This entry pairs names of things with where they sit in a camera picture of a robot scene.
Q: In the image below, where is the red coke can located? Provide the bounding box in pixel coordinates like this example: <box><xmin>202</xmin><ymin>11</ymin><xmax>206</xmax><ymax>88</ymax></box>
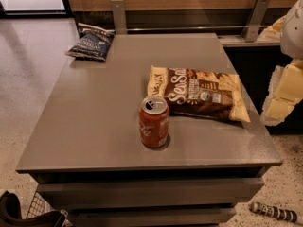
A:
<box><xmin>139</xmin><ymin>96</ymin><xmax>169</xmax><ymax>148</ymax></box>

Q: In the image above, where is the blue chip bag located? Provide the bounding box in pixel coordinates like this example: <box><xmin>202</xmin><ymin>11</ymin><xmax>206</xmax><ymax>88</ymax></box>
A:
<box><xmin>65</xmin><ymin>23</ymin><xmax>115</xmax><ymax>62</ymax></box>

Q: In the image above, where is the black white striped stick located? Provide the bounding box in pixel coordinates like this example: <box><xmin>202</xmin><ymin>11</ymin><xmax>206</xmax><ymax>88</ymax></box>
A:
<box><xmin>250</xmin><ymin>201</ymin><xmax>303</xmax><ymax>225</ymax></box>

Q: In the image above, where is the grey drawer cabinet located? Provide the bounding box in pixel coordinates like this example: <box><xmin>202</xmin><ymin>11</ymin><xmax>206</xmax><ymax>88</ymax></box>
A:
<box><xmin>17</xmin><ymin>34</ymin><xmax>281</xmax><ymax>227</ymax></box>

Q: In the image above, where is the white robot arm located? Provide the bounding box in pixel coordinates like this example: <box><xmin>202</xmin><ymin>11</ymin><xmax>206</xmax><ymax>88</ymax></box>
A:
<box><xmin>260</xmin><ymin>0</ymin><xmax>303</xmax><ymax>126</ymax></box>

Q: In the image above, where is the left metal bracket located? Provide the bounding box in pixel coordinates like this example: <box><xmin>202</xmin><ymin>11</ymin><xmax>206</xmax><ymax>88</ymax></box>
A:
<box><xmin>111</xmin><ymin>0</ymin><xmax>127</xmax><ymax>35</ymax></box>

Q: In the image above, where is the right metal bracket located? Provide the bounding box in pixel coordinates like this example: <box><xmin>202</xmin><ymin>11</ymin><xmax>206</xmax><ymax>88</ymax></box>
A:
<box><xmin>241</xmin><ymin>0</ymin><xmax>271</xmax><ymax>43</ymax></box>

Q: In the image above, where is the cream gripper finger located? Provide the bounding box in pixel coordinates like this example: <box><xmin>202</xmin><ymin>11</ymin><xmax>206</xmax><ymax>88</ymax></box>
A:
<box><xmin>260</xmin><ymin>60</ymin><xmax>303</xmax><ymax>126</ymax></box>
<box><xmin>260</xmin><ymin>16</ymin><xmax>286</xmax><ymax>40</ymax></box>

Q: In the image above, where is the wire mesh basket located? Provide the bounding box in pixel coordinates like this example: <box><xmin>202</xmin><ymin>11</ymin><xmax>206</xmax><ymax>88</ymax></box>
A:
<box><xmin>26</xmin><ymin>192</ymin><xmax>69</xmax><ymax>227</ymax></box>

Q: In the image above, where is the brown sea salt chip bag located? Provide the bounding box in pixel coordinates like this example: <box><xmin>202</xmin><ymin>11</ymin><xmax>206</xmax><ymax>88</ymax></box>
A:
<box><xmin>147</xmin><ymin>66</ymin><xmax>250</xmax><ymax>122</ymax></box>

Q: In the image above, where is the metal bracket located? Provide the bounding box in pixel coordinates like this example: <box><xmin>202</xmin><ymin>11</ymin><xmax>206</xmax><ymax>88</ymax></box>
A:
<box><xmin>111</xmin><ymin>0</ymin><xmax>127</xmax><ymax>35</ymax></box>
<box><xmin>241</xmin><ymin>0</ymin><xmax>271</xmax><ymax>43</ymax></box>

